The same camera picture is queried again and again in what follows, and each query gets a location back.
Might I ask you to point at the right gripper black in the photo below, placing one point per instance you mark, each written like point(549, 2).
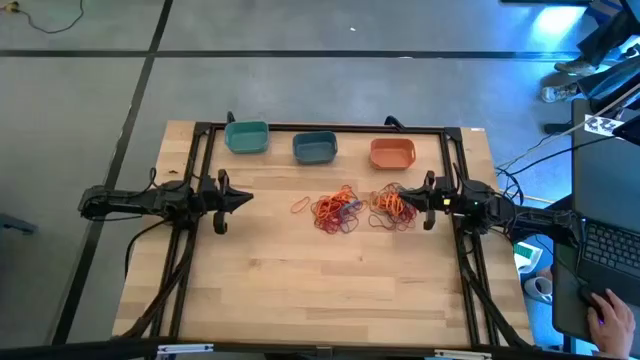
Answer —
point(442, 197)

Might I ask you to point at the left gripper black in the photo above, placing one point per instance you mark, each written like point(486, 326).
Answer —
point(222, 200)

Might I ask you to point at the single orange rubber band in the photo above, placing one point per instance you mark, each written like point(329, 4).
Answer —
point(295, 207)

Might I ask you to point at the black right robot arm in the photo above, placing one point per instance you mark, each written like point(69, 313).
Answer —
point(525, 220)

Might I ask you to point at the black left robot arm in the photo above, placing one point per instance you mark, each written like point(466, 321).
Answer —
point(125, 200)

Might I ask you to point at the orange plastic basket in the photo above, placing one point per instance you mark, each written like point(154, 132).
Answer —
point(392, 154)

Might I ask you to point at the teal plastic basket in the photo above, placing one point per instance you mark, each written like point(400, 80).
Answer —
point(246, 137)

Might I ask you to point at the blue-grey plastic basket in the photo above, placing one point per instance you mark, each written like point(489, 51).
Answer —
point(315, 148)

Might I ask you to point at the green white striped box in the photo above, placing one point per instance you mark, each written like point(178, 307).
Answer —
point(527, 252)

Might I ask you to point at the white rod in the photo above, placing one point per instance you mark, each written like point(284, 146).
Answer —
point(550, 139)

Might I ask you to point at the person's white shoe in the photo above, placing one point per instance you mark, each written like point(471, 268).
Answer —
point(537, 289)

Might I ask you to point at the grey side desk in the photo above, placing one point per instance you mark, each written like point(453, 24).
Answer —
point(565, 300)

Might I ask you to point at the black computer mouse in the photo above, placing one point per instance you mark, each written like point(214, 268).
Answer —
point(590, 295)

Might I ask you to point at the white marker tag sheet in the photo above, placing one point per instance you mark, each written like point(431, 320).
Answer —
point(602, 125)

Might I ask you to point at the grey metal foot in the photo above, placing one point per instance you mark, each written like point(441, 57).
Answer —
point(17, 224)

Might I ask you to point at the person's hand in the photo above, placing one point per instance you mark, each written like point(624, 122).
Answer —
point(612, 325)

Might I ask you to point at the person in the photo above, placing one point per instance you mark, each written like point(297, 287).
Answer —
point(605, 37)

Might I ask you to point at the black aluminium table frame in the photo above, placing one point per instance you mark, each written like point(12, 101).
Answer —
point(325, 128)

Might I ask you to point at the silver bracket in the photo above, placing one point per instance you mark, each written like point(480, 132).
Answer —
point(462, 355)
point(185, 349)

